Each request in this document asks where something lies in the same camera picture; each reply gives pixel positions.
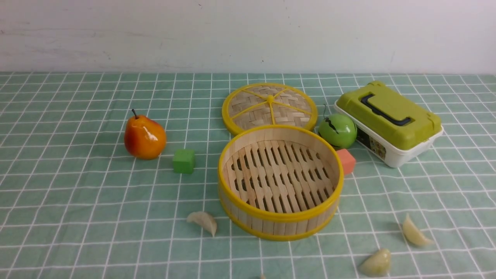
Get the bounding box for orange red toy pear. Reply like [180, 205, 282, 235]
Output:
[124, 109, 167, 160]

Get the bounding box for green toy apple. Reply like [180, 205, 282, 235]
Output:
[317, 105, 357, 150]

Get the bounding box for woven bamboo steamer lid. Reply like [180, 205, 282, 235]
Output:
[221, 83, 318, 136]

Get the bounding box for green checkered tablecloth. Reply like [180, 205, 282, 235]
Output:
[0, 72, 496, 279]

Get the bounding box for green foam cube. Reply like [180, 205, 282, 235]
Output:
[172, 149, 196, 174]

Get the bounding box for bamboo steamer tray yellow rim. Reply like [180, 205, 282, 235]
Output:
[217, 125, 345, 241]

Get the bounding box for pale green dumpling front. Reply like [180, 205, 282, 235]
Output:
[358, 248, 391, 277]

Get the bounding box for white dumpling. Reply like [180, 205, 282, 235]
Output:
[186, 211, 217, 237]
[402, 214, 435, 247]

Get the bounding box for green white lunch box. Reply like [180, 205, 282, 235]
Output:
[334, 81, 444, 168]

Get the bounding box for orange foam cube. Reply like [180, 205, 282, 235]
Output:
[336, 149, 356, 175]

